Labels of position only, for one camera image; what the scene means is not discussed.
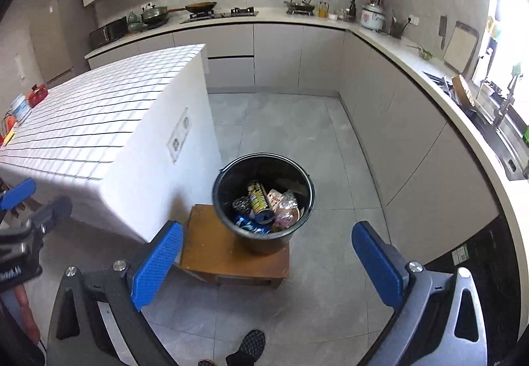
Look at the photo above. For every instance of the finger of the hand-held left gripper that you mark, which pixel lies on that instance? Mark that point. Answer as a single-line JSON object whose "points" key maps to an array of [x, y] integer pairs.
{"points": [[16, 192], [51, 215]]}

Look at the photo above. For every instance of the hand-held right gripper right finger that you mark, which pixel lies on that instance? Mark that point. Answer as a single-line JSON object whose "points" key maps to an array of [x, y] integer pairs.
{"points": [[376, 266]]}

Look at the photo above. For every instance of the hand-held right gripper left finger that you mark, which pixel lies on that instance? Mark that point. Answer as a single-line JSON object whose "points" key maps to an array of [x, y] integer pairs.
{"points": [[159, 266]]}

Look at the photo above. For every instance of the blue white red cup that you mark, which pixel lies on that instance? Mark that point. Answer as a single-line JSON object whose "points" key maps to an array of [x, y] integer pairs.
{"points": [[250, 225]]}

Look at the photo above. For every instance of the black printed noodle packet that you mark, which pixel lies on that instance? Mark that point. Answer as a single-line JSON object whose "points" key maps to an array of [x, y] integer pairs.
{"points": [[241, 204]]}

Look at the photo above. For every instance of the pink clear plastic packet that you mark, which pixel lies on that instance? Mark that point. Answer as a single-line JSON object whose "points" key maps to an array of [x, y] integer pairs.
{"points": [[287, 211]]}

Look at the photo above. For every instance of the black bucket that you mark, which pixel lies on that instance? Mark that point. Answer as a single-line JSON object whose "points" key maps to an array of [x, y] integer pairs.
{"points": [[264, 244]]}

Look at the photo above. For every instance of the green yellow tin can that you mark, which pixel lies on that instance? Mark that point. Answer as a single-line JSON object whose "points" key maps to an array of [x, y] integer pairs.
{"points": [[258, 198]]}

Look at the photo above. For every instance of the person's left hand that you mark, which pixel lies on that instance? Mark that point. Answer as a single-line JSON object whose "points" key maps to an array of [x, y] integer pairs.
{"points": [[28, 312]]}

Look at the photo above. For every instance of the wooden stool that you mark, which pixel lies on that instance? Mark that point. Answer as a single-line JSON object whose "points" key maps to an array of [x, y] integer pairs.
{"points": [[206, 250]]}

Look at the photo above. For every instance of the yellow packet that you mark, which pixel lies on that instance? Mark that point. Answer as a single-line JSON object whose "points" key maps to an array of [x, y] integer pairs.
{"points": [[7, 138]]}

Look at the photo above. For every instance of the orange packet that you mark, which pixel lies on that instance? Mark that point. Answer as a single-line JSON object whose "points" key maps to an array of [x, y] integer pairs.
{"points": [[10, 124]]}

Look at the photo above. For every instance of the blue white box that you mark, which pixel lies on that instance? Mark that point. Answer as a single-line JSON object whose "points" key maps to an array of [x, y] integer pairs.
{"points": [[20, 107]]}

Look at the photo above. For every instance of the red box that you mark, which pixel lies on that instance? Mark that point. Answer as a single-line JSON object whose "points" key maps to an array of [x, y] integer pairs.
{"points": [[38, 96]]}

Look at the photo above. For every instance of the white tiled kitchen island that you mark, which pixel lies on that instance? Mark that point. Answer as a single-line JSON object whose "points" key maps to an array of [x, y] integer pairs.
{"points": [[91, 122]]}

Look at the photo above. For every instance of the black mesh shoe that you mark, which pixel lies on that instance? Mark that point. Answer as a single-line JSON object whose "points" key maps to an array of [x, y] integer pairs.
{"points": [[250, 345], [206, 362]]}

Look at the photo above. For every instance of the black built-in appliance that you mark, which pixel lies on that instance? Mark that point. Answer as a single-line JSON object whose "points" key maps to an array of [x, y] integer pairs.
{"points": [[487, 266]]}

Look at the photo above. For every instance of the island socket panel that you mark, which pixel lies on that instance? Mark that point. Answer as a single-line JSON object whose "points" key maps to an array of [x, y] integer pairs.
{"points": [[177, 134]]}

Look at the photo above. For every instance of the beige refrigerator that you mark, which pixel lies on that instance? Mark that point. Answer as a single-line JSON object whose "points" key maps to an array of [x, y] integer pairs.
{"points": [[62, 39]]}

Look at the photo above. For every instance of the steel sink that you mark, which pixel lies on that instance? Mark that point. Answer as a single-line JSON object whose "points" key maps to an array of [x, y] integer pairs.
{"points": [[502, 151]]}

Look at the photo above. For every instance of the black microwave oven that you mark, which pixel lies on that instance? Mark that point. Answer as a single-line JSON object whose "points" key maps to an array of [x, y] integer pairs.
{"points": [[108, 33]]}

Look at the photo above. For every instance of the brown wooden board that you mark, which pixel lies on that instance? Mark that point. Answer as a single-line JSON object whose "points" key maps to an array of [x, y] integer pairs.
{"points": [[463, 91]]}

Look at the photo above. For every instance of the green dish soap bottle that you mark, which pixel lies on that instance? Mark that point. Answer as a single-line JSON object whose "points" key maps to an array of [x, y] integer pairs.
{"points": [[526, 133]]}

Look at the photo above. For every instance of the steel faucet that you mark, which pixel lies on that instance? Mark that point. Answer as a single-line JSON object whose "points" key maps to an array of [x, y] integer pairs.
{"points": [[502, 109]]}

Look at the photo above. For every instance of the green ceramic jar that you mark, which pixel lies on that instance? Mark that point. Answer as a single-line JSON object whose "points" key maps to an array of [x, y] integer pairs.
{"points": [[134, 23]]}

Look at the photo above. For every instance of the grey lower cabinets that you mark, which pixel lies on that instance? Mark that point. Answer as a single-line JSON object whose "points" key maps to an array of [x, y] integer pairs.
{"points": [[322, 55]]}

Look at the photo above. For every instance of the small metal scoop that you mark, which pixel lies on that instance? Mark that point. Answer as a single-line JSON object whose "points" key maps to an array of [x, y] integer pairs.
{"points": [[423, 53]]}

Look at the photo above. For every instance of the grey lidded wok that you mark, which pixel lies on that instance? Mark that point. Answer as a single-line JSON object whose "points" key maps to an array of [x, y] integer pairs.
{"points": [[155, 14]]}

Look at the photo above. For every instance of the white cutting board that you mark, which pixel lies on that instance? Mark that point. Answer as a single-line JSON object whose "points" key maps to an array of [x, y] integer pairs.
{"points": [[461, 47]]}

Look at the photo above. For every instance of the black utensil holder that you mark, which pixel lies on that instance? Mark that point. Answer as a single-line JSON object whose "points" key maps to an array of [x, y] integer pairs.
{"points": [[396, 30]]}

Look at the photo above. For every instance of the hanging cleaver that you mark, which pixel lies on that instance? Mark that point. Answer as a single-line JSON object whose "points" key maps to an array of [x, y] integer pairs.
{"points": [[443, 29]]}

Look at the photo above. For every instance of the white rice cooker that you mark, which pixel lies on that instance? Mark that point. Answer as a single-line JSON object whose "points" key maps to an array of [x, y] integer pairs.
{"points": [[373, 18]]}

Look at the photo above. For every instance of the black frying pan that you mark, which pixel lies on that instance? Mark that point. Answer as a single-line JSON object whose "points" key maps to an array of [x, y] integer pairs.
{"points": [[200, 7]]}

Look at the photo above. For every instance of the dark glass bottle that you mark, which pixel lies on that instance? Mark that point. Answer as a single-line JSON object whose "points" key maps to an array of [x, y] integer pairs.
{"points": [[352, 11]]}

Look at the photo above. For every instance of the black gas stove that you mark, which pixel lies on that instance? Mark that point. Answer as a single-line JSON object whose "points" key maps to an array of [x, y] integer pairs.
{"points": [[223, 14]]}

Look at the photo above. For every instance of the orange liquid bottle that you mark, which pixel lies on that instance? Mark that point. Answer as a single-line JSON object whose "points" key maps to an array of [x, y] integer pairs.
{"points": [[323, 11]]}

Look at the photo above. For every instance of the hanging yellow blue scrubber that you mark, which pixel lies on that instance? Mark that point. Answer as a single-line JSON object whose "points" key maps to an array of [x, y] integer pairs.
{"points": [[491, 27]]}

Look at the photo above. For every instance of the chopstick holder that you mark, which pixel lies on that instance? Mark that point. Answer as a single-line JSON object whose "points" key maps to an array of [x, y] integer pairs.
{"points": [[376, 0]]}

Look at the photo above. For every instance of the window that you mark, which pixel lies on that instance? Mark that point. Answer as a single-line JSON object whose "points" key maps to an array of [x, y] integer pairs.
{"points": [[510, 18]]}

